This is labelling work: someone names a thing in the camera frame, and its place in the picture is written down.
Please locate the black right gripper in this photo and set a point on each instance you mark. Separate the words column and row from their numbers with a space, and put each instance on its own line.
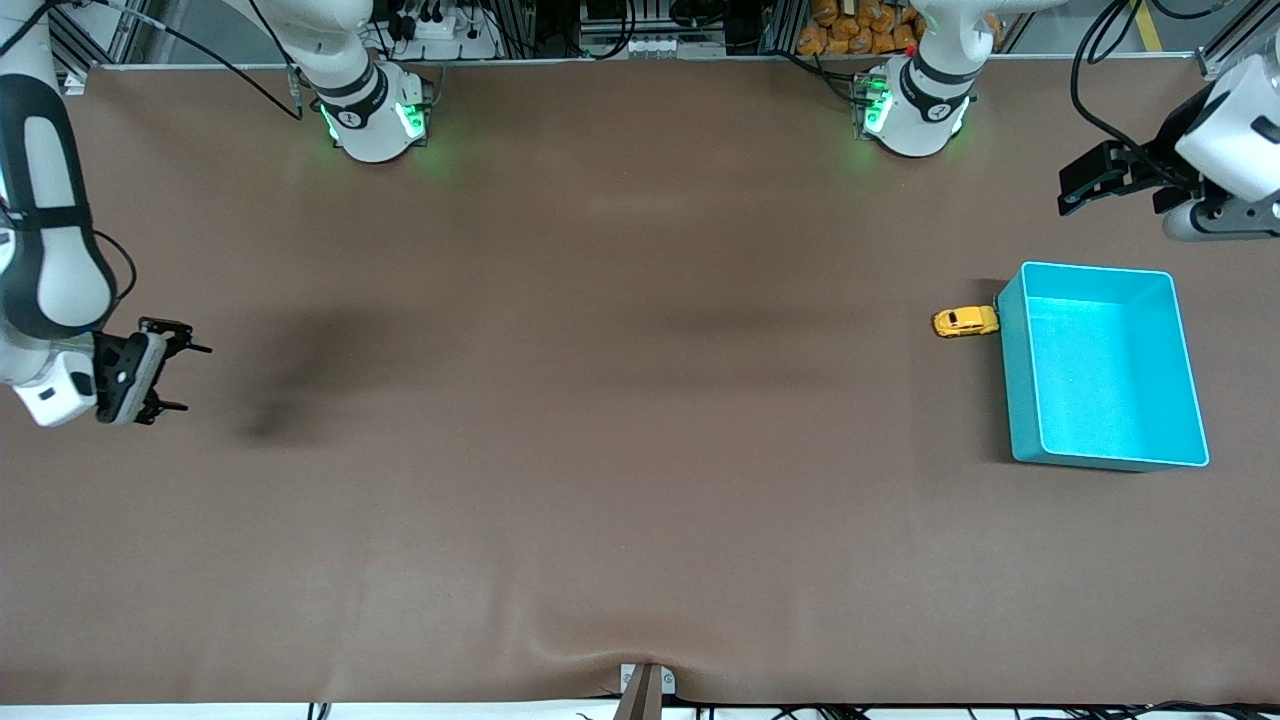
column 177, row 336

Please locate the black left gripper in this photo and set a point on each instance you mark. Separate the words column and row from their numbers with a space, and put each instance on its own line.
column 1160, row 163

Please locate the yellow toy beetle car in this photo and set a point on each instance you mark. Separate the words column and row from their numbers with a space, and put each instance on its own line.
column 965, row 321

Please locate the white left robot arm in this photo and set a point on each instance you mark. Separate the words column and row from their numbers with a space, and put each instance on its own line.
column 920, row 110

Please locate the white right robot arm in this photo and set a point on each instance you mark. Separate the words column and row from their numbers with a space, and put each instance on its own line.
column 45, row 240

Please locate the teal plastic bin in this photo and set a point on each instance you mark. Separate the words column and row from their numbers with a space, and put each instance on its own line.
column 1110, row 390

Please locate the orange snack bags pile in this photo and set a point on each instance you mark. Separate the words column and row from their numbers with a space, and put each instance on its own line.
column 860, row 25

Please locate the small white corner block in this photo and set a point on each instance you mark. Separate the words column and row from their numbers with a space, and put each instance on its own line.
column 75, row 82

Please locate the white power strip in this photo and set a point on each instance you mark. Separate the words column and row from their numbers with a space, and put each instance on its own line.
column 445, row 35

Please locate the white connector block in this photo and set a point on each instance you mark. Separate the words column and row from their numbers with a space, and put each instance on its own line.
column 660, row 46

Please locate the metal table clamp bracket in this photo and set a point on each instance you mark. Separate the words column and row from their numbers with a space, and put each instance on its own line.
column 645, row 690

